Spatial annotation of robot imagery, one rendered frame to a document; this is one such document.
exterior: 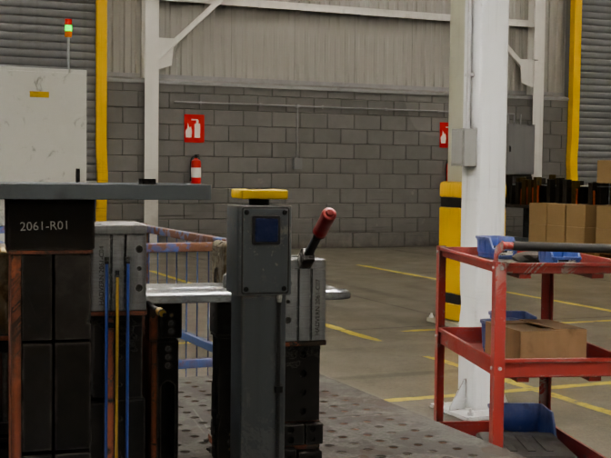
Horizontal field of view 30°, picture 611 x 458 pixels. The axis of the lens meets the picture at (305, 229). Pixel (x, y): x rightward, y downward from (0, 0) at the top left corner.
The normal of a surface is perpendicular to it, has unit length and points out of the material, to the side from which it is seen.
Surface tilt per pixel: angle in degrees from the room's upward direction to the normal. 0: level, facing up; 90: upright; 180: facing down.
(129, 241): 90
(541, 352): 90
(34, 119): 90
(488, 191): 90
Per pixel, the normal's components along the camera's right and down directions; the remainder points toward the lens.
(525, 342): 0.29, 0.05
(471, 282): -0.91, 0.01
